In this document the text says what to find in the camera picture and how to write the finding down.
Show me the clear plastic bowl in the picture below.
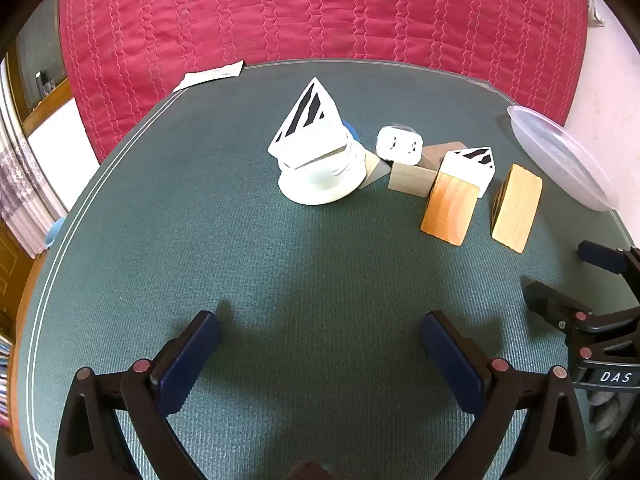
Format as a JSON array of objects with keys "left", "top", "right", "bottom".
[{"left": 506, "top": 105, "right": 620, "bottom": 211}]

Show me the yellow wooden block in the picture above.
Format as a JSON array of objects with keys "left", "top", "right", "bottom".
[{"left": 490, "top": 164, "right": 542, "bottom": 254}]

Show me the orange wooden block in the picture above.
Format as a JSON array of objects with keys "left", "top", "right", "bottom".
[{"left": 420, "top": 172, "right": 480, "bottom": 246}]

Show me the small white striped wedge block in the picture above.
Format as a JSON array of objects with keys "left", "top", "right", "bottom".
[{"left": 439, "top": 146, "right": 496, "bottom": 198}]

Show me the natural wooden cube block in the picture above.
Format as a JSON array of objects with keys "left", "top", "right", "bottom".
[{"left": 388, "top": 162, "right": 437, "bottom": 197}]

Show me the brown wooden block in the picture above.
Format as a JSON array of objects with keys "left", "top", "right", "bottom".
[{"left": 418, "top": 141, "right": 465, "bottom": 171}]

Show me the white usb charger plug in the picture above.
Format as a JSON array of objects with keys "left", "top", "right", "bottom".
[{"left": 375, "top": 125, "right": 423, "bottom": 166}]

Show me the natural wooden triangle block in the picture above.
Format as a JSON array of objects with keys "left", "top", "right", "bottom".
[{"left": 359, "top": 151, "right": 390, "bottom": 188}]

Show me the blue wooden wedge block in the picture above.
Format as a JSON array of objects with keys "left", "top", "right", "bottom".
[{"left": 342, "top": 119, "right": 360, "bottom": 142}]

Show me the white plastic cup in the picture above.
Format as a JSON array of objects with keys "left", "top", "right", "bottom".
[{"left": 278, "top": 127, "right": 367, "bottom": 206}]

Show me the large white striped wedge block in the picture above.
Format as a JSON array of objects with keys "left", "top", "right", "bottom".
[{"left": 268, "top": 77, "right": 348, "bottom": 169}]

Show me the light blue cup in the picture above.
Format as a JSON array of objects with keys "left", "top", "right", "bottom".
[{"left": 44, "top": 217, "right": 65, "bottom": 249}]

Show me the white curtain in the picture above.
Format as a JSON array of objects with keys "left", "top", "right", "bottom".
[{"left": 0, "top": 61, "right": 67, "bottom": 258}]

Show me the white paper card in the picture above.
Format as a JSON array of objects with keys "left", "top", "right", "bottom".
[{"left": 171, "top": 60, "right": 245, "bottom": 92}]

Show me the red quilted blanket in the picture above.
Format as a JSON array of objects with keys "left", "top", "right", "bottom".
[{"left": 58, "top": 0, "right": 588, "bottom": 159}]

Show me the wooden window frame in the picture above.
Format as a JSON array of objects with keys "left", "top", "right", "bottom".
[{"left": 6, "top": 0, "right": 73, "bottom": 138}]

